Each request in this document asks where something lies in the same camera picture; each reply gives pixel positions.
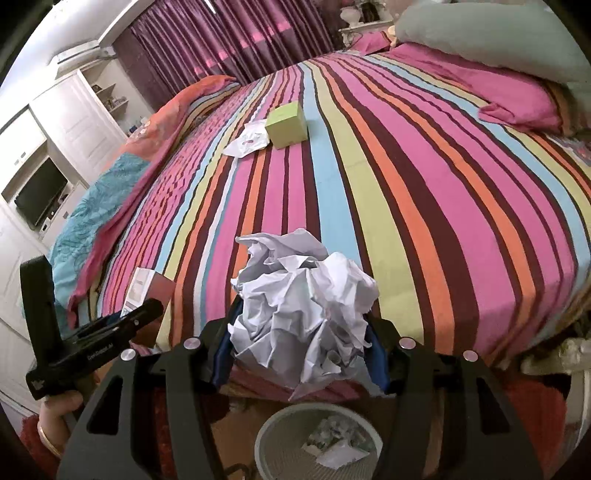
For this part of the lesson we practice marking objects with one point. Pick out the purple curtains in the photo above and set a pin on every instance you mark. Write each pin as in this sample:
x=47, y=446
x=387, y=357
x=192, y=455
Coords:
x=173, y=44

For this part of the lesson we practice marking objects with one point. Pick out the white bedside table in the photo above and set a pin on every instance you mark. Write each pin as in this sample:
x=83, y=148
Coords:
x=362, y=17

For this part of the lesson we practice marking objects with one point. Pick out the pale green pillow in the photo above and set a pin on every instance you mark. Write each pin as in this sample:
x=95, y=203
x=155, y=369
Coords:
x=527, y=38

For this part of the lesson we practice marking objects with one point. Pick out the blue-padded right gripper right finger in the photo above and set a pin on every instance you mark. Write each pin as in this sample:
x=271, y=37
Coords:
x=411, y=369

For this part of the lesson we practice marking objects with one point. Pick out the colourful striped bed sheet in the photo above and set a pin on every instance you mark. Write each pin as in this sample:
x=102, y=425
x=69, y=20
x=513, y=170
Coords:
x=477, y=233

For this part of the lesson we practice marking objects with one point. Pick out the white air conditioner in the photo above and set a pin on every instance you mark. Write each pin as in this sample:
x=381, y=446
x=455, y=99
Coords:
x=78, y=56

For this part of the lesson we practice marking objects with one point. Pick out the green cardboard box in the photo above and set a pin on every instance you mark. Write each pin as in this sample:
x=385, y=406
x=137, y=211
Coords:
x=286, y=125

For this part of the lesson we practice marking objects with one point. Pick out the white wardrobe unit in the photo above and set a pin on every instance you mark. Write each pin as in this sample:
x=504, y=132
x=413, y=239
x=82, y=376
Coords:
x=76, y=125

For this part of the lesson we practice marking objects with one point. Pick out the white paper scrap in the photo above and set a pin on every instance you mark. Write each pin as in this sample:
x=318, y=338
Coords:
x=341, y=454

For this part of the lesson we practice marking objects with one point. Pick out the teal floral blanket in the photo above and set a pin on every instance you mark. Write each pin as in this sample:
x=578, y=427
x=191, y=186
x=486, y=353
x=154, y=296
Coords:
x=98, y=205

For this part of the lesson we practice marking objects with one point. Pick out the black television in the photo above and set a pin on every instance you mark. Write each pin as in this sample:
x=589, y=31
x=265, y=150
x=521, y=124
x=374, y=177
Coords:
x=40, y=192

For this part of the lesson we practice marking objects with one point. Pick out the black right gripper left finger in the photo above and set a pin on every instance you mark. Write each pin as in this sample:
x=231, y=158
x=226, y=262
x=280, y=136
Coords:
x=193, y=372

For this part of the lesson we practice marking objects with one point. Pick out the pale green mesh waste basket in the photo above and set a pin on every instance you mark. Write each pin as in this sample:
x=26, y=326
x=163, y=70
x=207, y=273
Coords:
x=278, y=451

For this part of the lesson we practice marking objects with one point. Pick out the white green printed wrapper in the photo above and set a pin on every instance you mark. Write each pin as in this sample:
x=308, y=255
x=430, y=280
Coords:
x=317, y=443

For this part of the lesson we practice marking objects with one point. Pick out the pink pillow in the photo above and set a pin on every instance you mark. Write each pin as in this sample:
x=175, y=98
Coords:
x=511, y=98

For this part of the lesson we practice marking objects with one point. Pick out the person's left hand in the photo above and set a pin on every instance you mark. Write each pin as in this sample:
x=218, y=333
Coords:
x=53, y=428

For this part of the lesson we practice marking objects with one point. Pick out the white plastic wrapper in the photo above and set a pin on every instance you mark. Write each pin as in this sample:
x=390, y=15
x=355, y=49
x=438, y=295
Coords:
x=254, y=137

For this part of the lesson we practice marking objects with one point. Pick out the red white booklet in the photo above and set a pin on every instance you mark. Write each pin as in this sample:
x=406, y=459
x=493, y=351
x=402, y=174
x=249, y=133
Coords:
x=147, y=284

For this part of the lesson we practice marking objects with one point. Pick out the white paper ball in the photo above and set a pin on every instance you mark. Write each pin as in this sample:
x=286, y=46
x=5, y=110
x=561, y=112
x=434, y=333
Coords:
x=340, y=427

